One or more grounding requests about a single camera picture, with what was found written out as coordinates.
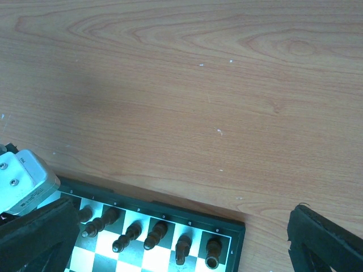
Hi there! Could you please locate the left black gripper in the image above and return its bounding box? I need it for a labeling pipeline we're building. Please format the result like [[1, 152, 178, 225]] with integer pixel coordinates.
[[0, 143, 19, 155]]

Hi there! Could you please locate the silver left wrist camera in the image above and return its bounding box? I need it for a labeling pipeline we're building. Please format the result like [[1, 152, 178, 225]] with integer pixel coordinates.
[[1, 150, 61, 216]]

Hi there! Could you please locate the dark chess piece row2 col2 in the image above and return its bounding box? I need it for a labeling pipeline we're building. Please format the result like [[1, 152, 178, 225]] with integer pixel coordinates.
[[78, 207, 93, 223]]

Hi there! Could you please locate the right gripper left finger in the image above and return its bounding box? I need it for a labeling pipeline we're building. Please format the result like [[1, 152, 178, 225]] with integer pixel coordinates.
[[1, 197, 80, 271]]

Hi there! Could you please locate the dark chess piece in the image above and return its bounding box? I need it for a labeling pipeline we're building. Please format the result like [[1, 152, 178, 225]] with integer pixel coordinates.
[[205, 239, 222, 269]]

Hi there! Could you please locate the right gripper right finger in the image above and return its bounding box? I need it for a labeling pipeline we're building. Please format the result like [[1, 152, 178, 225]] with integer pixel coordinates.
[[287, 204, 362, 271]]

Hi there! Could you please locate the dark chess piece row1 col3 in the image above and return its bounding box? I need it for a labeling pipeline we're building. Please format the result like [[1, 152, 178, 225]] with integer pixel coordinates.
[[175, 235, 192, 265]]

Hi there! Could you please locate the black and white chessboard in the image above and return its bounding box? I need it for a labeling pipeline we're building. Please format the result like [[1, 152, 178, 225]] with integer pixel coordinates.
[[41, 178, 246, 271]]

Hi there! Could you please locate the dark chess piece row1 col1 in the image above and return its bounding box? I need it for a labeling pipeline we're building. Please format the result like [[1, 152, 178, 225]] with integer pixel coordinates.
[[81, 207, 120, 238]]

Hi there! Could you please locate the dark chess piece row2 col1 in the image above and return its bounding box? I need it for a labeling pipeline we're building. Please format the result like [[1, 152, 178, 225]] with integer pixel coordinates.
[[112, 222, 142, 253]]

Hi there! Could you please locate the dark chess piece row1 col2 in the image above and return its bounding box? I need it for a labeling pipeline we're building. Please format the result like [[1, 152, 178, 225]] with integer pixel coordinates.
[[143, 221, 168, 250]]

